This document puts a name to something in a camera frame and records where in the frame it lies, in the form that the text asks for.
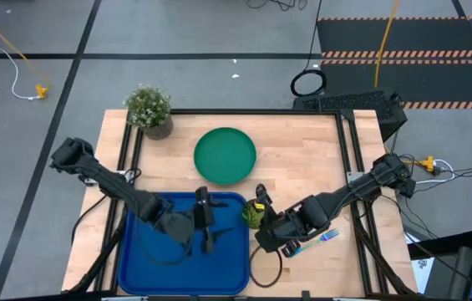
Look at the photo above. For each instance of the potted plant in striped pot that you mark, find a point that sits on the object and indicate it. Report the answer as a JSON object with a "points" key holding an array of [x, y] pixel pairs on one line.
{"points": [[148, 108]]}

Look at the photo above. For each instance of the yellow plug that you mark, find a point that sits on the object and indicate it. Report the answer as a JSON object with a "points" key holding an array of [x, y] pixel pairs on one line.
{"points": [[428, 163], [42, 91]]}

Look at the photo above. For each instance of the black perforated box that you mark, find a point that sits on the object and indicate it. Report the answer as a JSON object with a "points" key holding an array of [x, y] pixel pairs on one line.
{"points": [[356, 100]]}

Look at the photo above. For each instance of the black mat with hazard stripes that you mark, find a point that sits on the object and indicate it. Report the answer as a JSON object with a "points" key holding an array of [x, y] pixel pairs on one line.
{"points": [[427, 37]]}

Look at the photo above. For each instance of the iridescent metal fork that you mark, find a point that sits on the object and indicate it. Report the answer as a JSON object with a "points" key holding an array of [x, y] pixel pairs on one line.
{"points": [[328, 236]]}

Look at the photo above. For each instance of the blue plastic tray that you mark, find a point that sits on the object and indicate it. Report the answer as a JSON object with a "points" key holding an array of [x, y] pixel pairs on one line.
{"points": [[227, 267]]}

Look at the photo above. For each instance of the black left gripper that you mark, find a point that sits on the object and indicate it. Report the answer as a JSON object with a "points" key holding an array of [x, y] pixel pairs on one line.
{"points": [[185, 228]]}

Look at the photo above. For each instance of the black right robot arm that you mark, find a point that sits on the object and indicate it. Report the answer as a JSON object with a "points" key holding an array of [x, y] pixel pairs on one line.
{"points": [[344, 196]]}

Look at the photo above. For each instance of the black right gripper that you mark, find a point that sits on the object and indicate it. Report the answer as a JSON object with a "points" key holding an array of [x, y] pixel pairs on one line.
{"points": [[287, 228]]}

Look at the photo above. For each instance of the green patterned cup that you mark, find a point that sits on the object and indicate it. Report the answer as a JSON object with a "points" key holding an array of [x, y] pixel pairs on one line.
{"points": [[251, 215]]}

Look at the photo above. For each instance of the white paper sheet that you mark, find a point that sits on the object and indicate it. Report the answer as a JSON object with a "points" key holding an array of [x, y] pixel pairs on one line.
{"points": [[421, 271]]}

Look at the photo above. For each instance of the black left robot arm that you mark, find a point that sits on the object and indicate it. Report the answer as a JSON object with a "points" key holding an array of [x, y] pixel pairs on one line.
{"points": [[110, 184]]}

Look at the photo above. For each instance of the black power adapter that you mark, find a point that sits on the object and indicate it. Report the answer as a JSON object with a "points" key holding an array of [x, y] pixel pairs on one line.
{"points": [[409, 190]]}

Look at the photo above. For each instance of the green round plate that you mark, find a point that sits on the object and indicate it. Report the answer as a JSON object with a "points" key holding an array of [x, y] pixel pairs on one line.
{"points": [[225, 156]]}

